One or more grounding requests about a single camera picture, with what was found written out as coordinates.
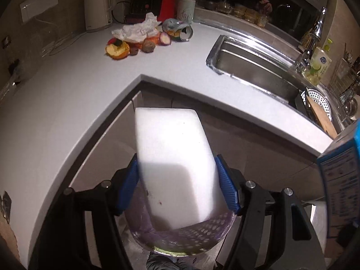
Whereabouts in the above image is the blue white carton box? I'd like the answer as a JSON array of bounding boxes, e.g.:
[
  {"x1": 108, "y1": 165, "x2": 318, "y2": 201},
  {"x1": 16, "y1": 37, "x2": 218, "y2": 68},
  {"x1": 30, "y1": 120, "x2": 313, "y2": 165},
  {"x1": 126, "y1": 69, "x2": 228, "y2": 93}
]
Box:
[{"x1": 317, "y1": 121, "x2": 359, "y2": 238}]

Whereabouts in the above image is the halved purple onion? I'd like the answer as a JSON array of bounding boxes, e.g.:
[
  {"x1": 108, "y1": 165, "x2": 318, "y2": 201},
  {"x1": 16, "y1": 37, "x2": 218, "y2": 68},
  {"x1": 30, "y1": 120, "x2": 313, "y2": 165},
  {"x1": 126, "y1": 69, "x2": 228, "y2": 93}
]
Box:
[{"x1": 159, "y1": 32, "x2": 172, "y2": 46}]

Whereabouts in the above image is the white paper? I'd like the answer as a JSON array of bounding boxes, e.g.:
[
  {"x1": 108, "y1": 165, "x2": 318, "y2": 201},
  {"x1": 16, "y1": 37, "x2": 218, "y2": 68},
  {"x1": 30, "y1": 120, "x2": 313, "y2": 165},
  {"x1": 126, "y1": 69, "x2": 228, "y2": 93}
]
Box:
[{"x1": 112, "y1": 12, "x2": 161, "y2": 43}]

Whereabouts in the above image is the purple-lined trash bin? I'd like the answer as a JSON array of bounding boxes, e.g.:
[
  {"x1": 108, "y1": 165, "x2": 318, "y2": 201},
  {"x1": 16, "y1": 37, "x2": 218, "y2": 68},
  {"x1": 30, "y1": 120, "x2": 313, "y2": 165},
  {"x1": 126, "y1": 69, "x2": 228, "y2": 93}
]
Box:
[{"x1": 124, "y1": 183, "x2": 236, "y2": 257}]

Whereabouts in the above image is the small brown nut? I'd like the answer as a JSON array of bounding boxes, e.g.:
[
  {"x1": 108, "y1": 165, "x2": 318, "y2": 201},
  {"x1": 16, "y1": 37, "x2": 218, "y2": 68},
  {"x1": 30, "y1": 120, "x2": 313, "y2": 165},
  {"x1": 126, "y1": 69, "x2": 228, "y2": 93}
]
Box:
[{"x1": 129, "y1": 47, "x2": 139, "y2": 56}]

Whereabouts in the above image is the white perforated plate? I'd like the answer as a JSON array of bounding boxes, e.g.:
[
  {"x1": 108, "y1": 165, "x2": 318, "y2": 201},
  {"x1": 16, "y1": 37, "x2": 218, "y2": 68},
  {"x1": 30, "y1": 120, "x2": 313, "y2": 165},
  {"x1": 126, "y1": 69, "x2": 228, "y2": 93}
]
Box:
[{"x1": 307, "y1": 88, "x2": 333, "y2": 121}]

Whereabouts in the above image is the chrome faucet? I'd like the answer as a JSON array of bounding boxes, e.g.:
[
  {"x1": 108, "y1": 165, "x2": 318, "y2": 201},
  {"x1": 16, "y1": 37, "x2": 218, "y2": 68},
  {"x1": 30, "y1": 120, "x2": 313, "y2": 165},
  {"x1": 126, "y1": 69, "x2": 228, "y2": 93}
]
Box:
[{"x1": 293, "y1": 7, "x2": 327, "y2": 74}]

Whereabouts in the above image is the wire dish rack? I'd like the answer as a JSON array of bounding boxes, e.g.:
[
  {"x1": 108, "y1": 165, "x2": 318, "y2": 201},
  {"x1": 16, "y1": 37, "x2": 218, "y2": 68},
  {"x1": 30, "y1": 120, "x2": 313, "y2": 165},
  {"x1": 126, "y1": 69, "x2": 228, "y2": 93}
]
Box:
[{"x1": 329, "y1": 58, "x2": 359, "y2": 126}]

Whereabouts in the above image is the green dish soap bottle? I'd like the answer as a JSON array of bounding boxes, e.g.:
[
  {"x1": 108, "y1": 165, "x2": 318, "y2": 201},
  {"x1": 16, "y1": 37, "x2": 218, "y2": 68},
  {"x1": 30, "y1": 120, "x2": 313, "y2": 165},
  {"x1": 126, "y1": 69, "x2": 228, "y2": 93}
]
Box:
[{"x1": 303, "y1": 38, "x2": 333, "y2": 86}]

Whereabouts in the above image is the brown kiwi fruit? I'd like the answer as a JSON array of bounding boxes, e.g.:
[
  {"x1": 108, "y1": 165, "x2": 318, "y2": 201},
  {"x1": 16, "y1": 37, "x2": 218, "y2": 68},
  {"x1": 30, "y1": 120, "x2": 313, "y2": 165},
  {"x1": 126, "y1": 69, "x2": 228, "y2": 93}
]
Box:
[{"x1": 142, "y1": 40, "x2": 156, "y2": 53}]

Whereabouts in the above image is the white floral ceramic cup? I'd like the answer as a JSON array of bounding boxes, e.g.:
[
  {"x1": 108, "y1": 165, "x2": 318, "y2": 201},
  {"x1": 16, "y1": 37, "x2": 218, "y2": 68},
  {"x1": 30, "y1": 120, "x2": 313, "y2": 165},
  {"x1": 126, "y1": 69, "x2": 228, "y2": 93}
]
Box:
[{"x1": 176, "y1": 0, "x2": 196, "y2": 24}]

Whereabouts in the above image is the wooden cutting board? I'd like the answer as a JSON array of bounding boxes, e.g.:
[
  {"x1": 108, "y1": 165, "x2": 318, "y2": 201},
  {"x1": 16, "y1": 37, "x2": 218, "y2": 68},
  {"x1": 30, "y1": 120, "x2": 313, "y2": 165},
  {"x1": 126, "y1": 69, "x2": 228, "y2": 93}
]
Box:
[{"x1": 306, "y1": 95, "x2": 338, "y2": 139}]

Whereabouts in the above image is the white foam block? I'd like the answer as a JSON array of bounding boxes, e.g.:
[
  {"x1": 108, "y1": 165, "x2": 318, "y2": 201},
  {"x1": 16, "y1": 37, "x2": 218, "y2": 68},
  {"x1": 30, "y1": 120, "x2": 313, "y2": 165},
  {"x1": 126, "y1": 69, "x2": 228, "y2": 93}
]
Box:
[{"x1": 135, "y1": 107, "x2": 228, "y2": 231}]

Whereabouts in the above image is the white electric kettle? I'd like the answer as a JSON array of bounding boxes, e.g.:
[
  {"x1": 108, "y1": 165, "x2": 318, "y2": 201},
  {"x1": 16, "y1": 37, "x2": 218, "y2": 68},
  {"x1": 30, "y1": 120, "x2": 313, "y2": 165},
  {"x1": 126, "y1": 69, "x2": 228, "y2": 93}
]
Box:
[{"x1": 84, "y1": 0, "x2": 114, "y2": 32}]

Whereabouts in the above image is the stainless steel sink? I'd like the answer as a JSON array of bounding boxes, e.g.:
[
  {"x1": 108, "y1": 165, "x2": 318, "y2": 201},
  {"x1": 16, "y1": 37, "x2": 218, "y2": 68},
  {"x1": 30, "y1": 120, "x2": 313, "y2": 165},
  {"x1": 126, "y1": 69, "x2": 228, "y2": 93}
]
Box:
[{"x1": 205, "y1": 34, "x2": 308, "y2": 105}]

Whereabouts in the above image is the crushed drink can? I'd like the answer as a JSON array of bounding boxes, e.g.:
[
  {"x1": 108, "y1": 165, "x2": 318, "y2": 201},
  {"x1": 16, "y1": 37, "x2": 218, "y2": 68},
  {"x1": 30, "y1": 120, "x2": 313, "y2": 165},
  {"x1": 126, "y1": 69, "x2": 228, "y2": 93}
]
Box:
[{"x1": 162, "y1": 18, "x2": 194, "y2": 42}]

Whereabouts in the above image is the red black blender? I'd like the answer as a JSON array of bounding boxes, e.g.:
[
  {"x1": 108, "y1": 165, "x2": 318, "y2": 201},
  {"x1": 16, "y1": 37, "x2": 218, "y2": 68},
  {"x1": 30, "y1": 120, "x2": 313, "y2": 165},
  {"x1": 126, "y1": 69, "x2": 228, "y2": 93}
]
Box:
[{"x1": 125, "y1": 0, "x2": 176, "y2": 24}]

